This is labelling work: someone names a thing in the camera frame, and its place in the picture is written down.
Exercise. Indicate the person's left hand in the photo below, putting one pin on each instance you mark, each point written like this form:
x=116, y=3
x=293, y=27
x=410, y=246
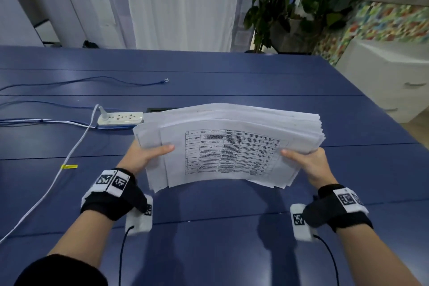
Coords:
x=137, y=158

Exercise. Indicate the person's right hand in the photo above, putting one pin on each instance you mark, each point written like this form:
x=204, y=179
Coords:
x=316, y=166

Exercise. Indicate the gathered printed papers stack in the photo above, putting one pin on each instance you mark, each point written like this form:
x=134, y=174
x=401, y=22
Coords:
x=228, y=118

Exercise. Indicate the person's right forearm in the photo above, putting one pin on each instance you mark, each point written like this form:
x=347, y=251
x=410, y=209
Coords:
x=375, y=255

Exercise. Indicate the person's left forearm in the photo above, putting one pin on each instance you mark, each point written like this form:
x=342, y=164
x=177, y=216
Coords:
x=82, y=237

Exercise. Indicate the white power strip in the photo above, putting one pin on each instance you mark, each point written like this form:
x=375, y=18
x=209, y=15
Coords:
x=122, y=118

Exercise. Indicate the white drawer cabinet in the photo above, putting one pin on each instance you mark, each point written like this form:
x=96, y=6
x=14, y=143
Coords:
x=378, y=81

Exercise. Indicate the small black floor object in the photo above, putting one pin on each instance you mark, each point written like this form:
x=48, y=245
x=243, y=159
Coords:
x=90, y=44

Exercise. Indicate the grey plant pot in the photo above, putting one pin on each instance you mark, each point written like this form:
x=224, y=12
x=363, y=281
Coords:
x=291, y=37

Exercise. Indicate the black fleece sleeve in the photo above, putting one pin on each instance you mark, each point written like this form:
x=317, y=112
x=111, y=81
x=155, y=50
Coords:
x=60, y=272

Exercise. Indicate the colourful patterned panel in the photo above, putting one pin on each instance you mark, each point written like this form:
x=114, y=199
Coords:
x=388, y=21

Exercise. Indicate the white curtain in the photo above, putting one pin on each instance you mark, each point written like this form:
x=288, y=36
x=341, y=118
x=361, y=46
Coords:
x=181, y=1

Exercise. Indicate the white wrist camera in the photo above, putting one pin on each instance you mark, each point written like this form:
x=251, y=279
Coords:
x=301, y=232
x=139, y=223

